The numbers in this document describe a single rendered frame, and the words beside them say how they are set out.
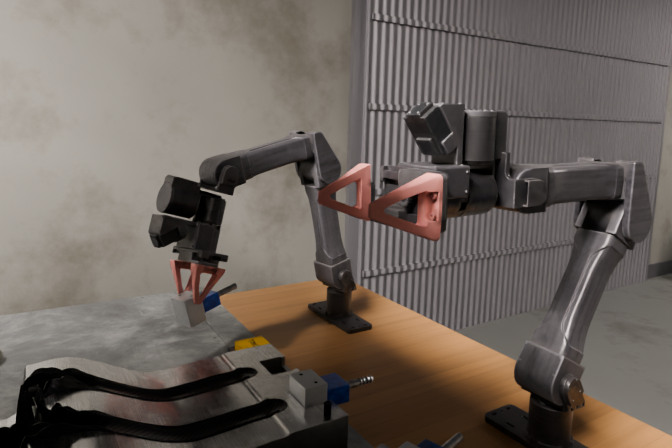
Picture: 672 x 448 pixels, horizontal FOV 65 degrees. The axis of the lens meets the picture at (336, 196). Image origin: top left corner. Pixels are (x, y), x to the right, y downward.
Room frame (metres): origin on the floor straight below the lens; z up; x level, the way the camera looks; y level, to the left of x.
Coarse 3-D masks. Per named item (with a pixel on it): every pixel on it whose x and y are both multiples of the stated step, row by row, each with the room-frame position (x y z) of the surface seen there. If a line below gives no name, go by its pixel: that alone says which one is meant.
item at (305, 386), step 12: (300, 372) 0.73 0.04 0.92; (312, 372) 0.73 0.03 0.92; (300, 384) 0.69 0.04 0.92; (312, 384) 0.69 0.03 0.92; (324, 384) 0.69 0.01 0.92; (336, 384) 0.72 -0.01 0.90; (348, 384) 0.72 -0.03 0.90; (360, 384) 0.75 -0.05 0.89; (300, 396) 0.69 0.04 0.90; (312, 396) 0.68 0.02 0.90; (324, 396) 0.69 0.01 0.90; (336, 396) 0.71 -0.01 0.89; (348, 396) 0.72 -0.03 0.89
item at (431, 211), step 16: (400, 176) 0.58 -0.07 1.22; (416, 176) 0.55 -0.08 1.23; (432, 176) 0.52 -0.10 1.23; (400, 192) 0.51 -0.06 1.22; (416, 192) 0.51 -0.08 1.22; (432, 192) 0.52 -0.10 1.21; (384, 208) 0.50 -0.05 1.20; (432, 208) 0.53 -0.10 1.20; (400, 224) 0.51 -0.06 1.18; (416, 224) 0.51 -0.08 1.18; (432, 224) 0.52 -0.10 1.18; (432, 240) 0.52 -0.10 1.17
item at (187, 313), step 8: (224, 288) 1.03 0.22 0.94; (232, 288) 1.04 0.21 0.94; (176, 296) 0.97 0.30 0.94; (184, 296) 0.96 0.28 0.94; (192, 296) 0.95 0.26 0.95; (208, 296) 0.98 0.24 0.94; (216, 296) 0.99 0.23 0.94; (176, 304) 0.96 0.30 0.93; (184, 304) 0.94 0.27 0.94; (192, 304) 0.95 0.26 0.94; (200, 304) 0.96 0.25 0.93; (208, 304) 0.97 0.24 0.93; (216, 304) 0.99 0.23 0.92; (176, 312) 0.96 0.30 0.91; (184, 312) 0.94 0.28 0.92; (192, 312) 0.94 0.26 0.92; (200, 312) 0.96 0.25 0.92; (184, 320) 0.95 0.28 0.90; (192, 320) 0.94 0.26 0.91; (200, 320) 0.95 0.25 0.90
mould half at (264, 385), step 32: (256, 352) 0.85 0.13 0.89; (128, 384) 0.71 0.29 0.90; (160, 384) 0.74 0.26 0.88; (256, 384) 0.74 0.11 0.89; (288, 384) 0.74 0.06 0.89; (128, 416) 0.61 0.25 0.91; (160, 416) 0.65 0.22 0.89; (192, 416) 0.66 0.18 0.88; (288, 416) 0.66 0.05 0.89; (320, 416) 0.66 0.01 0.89
